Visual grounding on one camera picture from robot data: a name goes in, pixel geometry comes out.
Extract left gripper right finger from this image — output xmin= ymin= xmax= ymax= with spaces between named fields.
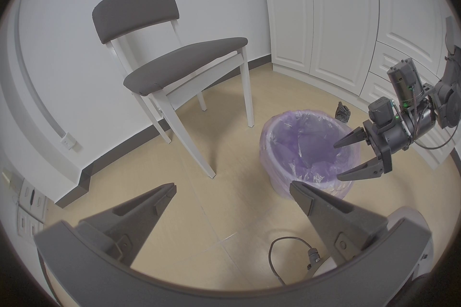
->
xmin=289 ymin=180 xmax=389 ymax=265

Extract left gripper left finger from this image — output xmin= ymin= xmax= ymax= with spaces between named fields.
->
xmin=77 ymin=183 xmax=177 ymax=268

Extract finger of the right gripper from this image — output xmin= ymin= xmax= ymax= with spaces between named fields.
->
xmin=333 ymin=126 xmax=368 ymax=150
xmin=337 ymin=158 xmax=384 ymax=183

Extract black plastic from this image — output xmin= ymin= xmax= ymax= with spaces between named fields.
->
xmin=334 ymin=101 xmax=352 ymax=123

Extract purple plastic bag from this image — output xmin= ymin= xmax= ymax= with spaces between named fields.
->
xmin=259 ymin=109 xmax=361 ymax=201

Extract pale grey trash bin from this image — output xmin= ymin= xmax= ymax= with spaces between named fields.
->
xmin=260 ymin=111 xmax=361 ymax=201

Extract white power strip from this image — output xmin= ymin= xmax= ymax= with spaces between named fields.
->
xmin=17 ymin=179 xmax=48 ymax=224

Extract white wardrobe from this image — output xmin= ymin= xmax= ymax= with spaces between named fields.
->
xmin=254 ymin=0 xmax=461 ymax=169

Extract grey padded white chair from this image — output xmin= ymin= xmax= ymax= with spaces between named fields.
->
xmin=92 ymin=0 xmax=255 ymax=179

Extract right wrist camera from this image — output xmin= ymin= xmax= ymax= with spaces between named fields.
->
xmin=368 ymin=97 xmax=397 ymax=126

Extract black cable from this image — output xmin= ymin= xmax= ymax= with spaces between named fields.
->
xmin=412 ymin=122 xmax=457 ymax=151
xmin=268 ymin=236 xmax=323 ymax=287

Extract white wall socket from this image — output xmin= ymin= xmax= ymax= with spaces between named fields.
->
xmin=60 ymin=133 xmax=77 ymax=152

